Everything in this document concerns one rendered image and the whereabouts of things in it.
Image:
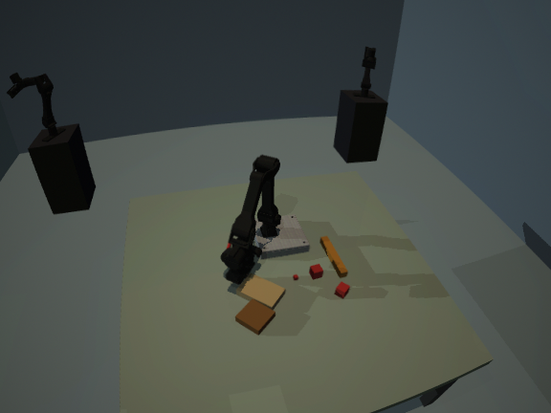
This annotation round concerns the orange long flat bar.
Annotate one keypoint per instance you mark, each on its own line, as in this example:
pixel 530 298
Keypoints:
pixel 332 254

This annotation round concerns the red cube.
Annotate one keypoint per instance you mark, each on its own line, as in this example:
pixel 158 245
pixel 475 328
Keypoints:
pixel 342 290
pixel 316 271

